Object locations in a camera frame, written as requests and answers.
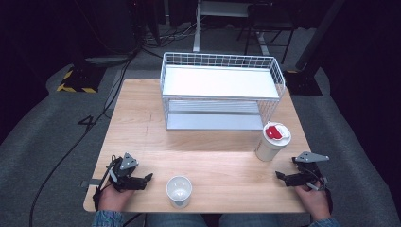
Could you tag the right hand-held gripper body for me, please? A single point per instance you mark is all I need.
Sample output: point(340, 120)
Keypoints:
point(310, 175)

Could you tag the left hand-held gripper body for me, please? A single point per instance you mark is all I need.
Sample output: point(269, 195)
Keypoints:
point(124, 176)

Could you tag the white cup with red lid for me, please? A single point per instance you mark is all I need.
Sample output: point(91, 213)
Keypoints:
point(272, 145)

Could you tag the person's left hand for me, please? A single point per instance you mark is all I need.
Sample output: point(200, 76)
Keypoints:
point(112, 199)

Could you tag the person's right hand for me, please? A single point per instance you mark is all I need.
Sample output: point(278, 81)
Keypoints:
point(315, 203)

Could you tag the grey tape strip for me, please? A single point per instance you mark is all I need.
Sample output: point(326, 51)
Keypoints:
point(92, 182)

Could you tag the yellow and black striped base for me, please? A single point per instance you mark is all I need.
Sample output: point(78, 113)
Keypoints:
point(78, 82)

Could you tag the black slanted stand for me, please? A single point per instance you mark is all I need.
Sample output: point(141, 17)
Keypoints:
point(310, 47)

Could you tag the black chair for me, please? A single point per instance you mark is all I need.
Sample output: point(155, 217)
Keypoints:
point(268, 19)

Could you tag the white desk frame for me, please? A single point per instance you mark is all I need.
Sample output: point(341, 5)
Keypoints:
point(198, 28)

